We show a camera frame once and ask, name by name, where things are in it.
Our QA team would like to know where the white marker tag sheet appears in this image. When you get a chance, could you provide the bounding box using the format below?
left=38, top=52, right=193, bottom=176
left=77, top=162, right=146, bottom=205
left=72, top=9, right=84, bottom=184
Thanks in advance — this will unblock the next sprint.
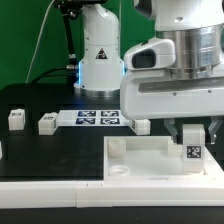
left=58, top=110, right=129, bottom=127

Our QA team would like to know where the white obstacle fence wall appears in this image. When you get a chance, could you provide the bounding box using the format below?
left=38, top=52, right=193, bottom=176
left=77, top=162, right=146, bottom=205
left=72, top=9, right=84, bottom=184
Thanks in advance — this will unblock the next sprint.
left=0, top=179, right=224, bottom=209

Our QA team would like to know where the white square tabletop panel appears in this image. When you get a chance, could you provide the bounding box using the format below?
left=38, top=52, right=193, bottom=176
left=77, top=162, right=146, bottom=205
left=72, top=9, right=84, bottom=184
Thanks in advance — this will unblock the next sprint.
left=104, top=136, right=224, bottom=180

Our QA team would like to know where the black cable bundle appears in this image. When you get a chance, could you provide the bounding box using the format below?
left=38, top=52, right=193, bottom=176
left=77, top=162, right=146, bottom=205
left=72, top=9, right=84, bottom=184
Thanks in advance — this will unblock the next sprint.
left=29, top=0, right=84, bottom=84

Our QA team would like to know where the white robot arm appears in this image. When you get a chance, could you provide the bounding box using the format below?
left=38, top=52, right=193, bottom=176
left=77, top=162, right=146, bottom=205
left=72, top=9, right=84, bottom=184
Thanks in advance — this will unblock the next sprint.
left=81, top=0, right=224, bottom=141

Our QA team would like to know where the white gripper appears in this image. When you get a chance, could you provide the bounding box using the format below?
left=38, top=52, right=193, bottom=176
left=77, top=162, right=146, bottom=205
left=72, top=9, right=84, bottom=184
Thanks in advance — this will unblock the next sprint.
left=120, top=64, right=224, bottom=144

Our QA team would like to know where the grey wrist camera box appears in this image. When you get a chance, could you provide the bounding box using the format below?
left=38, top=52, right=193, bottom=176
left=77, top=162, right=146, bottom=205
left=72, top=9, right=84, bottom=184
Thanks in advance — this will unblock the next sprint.
left=124, top=38, right=176, bottom=71

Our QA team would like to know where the white thin cable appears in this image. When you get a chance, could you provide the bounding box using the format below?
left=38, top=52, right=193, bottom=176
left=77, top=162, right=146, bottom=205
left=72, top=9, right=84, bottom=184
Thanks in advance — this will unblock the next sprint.
left=25, top=0, right=56, bottom=84

